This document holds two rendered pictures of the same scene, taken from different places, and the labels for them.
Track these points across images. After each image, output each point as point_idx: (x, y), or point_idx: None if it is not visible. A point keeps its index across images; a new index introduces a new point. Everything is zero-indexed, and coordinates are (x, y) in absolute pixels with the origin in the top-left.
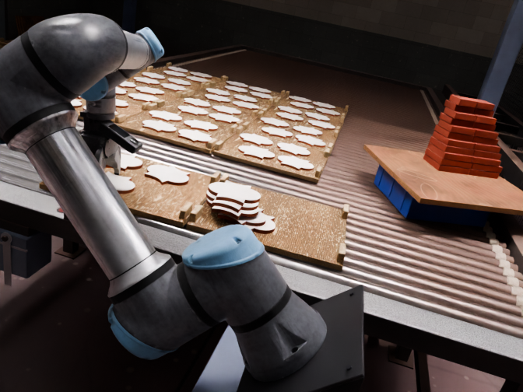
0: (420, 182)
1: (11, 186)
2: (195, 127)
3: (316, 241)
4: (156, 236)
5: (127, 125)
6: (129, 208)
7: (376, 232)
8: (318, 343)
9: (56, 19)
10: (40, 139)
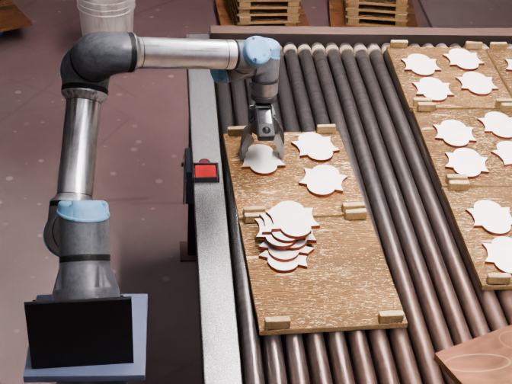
0: (507, 354)
1: (214, 127)
2: (497, 155)
3: (292, 305)
4: (212, 215)
5: (422, 117)
6: (232, 185)
7: (386, 359)
8: (69, 296)
9: (89, 34)
10: (67, 99)
